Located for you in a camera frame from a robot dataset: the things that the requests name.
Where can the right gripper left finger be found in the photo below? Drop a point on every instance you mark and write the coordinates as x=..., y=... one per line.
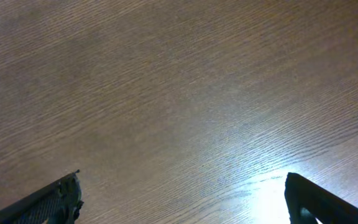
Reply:
x=57, y=203

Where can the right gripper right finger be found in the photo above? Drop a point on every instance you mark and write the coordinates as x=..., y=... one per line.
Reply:
x=310, y=203

